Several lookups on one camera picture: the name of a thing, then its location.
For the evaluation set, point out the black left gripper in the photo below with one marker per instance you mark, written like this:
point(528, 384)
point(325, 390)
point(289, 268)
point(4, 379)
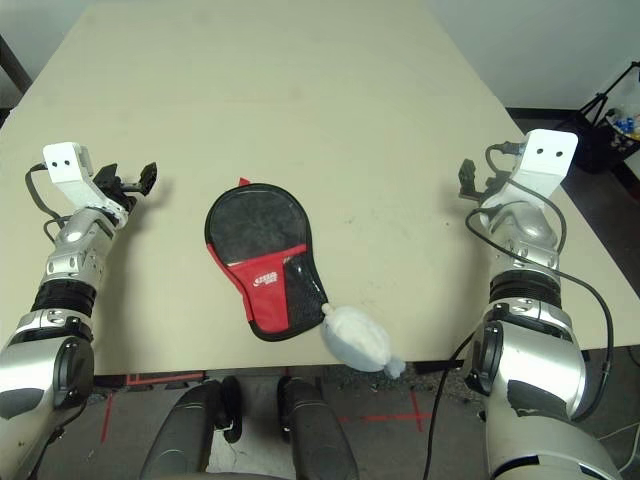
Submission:
point(122, 195)

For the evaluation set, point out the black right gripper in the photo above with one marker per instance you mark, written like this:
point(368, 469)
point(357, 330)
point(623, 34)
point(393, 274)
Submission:
point(487, 186)

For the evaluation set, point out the black and red paddle case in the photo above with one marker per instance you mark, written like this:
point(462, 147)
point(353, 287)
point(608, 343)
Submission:
point(265, 310)

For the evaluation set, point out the blue and white plush toy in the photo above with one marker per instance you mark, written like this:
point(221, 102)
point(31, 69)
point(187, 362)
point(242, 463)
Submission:
point(357, 340)

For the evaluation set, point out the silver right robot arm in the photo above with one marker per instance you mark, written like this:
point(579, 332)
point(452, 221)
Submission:
point(530, 325)

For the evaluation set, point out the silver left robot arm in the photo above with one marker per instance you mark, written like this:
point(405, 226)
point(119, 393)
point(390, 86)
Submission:
point(65, 260)

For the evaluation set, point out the black trash bin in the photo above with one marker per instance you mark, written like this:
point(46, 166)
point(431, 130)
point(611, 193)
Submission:
point(597, 150)

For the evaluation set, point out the black tripod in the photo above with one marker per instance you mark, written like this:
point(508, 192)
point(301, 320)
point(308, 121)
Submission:
point(592, 107)

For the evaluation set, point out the black metal stand leg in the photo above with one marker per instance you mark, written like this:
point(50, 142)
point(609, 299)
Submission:
point(15, 67)

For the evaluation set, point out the white panel with maroon base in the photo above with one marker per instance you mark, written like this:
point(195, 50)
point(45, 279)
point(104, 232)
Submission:
point(632, 172)

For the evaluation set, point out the colourful rubbish in bag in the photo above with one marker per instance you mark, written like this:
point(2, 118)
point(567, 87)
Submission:
point(625, 127)

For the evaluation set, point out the grey left robot leg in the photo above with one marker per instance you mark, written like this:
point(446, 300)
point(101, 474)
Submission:
point(185, 435)

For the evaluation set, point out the grey robot leg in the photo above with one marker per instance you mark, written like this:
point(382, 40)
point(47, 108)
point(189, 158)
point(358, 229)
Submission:
point(317, 430)
point(185, 435)

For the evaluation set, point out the grey right robot leg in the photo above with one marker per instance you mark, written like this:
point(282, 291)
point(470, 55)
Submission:
point(317, 430)

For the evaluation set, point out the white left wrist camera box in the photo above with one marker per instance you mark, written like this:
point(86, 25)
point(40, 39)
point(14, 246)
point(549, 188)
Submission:
point(65, 165)

